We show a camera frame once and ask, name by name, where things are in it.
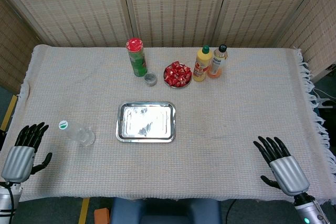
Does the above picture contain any white woven tablecloth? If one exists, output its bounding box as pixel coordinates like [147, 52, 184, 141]
[0, 44, 336, 203]

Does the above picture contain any rectangular metal tray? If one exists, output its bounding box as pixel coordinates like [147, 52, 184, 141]
[115, 101, 177, 144]

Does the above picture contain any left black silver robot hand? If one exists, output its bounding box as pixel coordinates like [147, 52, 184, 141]
[1, 122, 53, 184]

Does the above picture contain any green chips can red lid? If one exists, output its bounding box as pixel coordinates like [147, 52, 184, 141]
[125, 37, 148, 78]

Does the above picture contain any white cable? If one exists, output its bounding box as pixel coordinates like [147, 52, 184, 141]
[312, 87, 333, 109]

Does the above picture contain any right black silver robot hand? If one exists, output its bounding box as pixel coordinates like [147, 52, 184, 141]
[253, 136, 310, 197]

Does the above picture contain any bowl of red candies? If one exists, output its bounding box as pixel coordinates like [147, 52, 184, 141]
[164, 61, 192, 88]

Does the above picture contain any yellow detergent bottle green cap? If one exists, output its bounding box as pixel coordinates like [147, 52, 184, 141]
[192, 45, 213, 82]

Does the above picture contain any blue chair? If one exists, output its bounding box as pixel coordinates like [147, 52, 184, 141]
[110, 197, 223, 224]

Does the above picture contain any transparent plastic water bottle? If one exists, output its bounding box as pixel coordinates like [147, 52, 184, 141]
[58, 120, 96, 146]

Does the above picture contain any round metal dish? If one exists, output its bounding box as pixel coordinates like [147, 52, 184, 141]
[163, 65, 193, 89]

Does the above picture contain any orange drink bottle black cap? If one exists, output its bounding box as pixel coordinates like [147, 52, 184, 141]
[207, 44, 228, 79]

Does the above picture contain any small clear round container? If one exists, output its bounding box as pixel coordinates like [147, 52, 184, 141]
[143, 73, 159, 87]

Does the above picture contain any orange block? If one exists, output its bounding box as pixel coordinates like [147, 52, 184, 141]
[94, 207, 110, 224]

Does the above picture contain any woven folding screen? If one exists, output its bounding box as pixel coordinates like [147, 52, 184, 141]
[0, 0, 336, 95]

